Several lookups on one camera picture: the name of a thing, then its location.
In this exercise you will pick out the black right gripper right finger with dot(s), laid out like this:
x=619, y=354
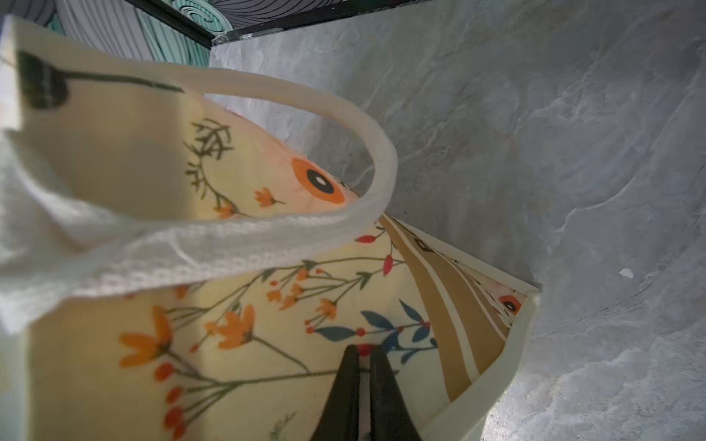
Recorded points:
x=390, y=420

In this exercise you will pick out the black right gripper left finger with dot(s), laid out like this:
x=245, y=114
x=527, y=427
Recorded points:
x=340, y=417

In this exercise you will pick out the black corner frame post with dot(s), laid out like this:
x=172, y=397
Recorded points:
x=174, y=19

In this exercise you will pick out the floral canvas tote bag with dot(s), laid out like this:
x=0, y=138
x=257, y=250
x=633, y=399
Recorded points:
x=187, y=253

